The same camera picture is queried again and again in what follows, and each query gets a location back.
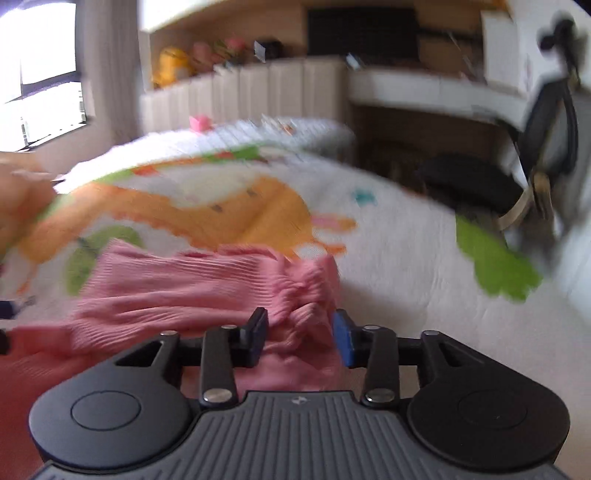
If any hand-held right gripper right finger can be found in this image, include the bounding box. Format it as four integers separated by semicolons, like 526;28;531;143
333;309;469;408

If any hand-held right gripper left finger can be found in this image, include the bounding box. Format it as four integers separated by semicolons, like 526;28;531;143
113;308;269;408

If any pink ribbed garment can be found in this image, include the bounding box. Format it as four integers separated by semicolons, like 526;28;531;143
0;239;346;480

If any person's left forearm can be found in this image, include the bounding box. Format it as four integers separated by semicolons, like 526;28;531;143
0;151;57;259

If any printed cartoon blanket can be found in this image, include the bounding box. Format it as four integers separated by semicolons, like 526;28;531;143
0;117;591;398

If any cream padded headboard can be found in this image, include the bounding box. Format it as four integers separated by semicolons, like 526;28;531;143
140;56;352;136

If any window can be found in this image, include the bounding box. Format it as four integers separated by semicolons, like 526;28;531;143
0;0;89;154

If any white desk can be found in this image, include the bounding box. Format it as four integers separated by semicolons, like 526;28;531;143
347;68;532;126

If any grey curtain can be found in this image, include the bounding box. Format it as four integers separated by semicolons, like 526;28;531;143
75;0;143;153

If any yellow plush toy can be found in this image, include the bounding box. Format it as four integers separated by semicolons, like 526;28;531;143
151;45;195;89

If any pink and green plush toy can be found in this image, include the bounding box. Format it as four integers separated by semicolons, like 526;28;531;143
216;36;252;65

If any black office chair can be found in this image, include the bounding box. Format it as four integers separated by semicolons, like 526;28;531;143
416;18;583;234

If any black panel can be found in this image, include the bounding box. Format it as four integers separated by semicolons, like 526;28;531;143
306;6;420;59

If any white box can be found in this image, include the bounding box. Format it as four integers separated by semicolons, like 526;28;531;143
479;8;539;90

